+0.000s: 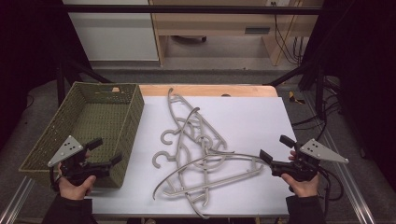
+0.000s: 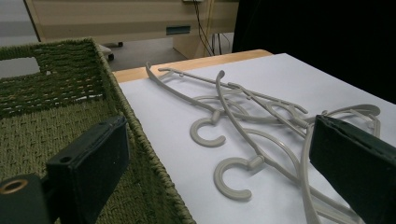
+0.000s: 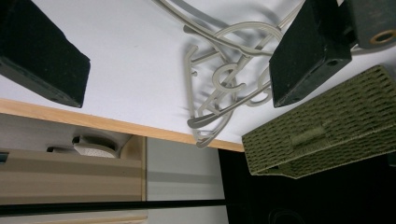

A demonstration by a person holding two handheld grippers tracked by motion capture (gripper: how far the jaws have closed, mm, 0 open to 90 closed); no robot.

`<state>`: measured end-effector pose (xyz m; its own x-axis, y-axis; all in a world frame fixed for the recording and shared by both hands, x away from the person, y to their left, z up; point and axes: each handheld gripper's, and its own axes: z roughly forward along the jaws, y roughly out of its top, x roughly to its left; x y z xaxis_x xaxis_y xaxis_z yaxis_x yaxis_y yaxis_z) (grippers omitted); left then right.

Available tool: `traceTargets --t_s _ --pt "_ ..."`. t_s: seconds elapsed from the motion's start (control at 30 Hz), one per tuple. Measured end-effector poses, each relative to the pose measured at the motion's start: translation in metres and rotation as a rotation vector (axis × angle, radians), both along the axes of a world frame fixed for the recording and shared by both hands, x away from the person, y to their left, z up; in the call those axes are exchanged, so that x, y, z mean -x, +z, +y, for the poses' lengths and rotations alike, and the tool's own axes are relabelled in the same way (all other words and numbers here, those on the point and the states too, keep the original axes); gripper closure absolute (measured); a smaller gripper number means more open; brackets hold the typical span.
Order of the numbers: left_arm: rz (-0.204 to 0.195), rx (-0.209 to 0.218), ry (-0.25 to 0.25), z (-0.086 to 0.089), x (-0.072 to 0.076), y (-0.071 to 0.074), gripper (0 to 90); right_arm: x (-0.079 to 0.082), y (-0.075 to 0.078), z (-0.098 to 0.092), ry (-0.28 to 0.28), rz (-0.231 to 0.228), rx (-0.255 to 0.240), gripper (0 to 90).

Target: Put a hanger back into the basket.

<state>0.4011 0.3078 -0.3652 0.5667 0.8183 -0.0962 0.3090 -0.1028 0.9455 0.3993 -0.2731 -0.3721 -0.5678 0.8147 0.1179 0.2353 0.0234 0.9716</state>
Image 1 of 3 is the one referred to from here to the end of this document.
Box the light wooden desk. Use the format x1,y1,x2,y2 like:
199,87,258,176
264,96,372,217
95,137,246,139
148,0,325,67

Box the person's right hand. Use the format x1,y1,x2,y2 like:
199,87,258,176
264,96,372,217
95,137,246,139
280,149,320,199

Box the aluminium rail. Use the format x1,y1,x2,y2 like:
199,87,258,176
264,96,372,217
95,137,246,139
0,176,35,224
303,92,378,224

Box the white cabinet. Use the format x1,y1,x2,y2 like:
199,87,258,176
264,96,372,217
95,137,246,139
62,0,160,62

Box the black curtain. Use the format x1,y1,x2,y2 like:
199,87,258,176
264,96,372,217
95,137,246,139
300,0,396,190
0,0,92,150

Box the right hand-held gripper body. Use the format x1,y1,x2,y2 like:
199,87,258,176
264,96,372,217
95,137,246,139
270,138,349,182

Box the person's left hand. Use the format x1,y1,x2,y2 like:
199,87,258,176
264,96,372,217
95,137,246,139
57,164,97,201

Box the black hanging cables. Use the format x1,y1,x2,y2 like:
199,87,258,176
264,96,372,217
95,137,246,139
273,2,310,66

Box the olive green woven basket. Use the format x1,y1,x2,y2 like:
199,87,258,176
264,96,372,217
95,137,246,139
18,81,145,189

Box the yellow and black tool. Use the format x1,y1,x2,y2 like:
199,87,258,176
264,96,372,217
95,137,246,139
288,91,306,105

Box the black horizontal frame bar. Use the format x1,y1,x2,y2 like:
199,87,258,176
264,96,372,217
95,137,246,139
62,4,323,15

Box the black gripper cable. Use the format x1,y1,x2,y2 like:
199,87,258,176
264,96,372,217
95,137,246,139
49,167,63,192
317,166,346,218

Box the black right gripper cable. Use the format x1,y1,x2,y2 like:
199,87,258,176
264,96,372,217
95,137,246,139
317,166,346,218

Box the wooden table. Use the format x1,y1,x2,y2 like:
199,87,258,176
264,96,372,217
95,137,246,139
138,84,279,98

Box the black floor cables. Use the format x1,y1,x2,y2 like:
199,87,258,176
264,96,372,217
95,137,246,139
291,76,343,143

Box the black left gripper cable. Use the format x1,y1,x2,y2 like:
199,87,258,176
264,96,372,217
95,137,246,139
49,167,63,192

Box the black metal stand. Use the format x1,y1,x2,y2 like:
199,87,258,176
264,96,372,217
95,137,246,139
267,59,327,121
55,57,111,106

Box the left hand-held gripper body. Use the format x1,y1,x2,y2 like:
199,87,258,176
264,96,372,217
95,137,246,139
47,134,112,188

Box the white table sheet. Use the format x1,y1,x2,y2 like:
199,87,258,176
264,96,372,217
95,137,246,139
85,95,297,217

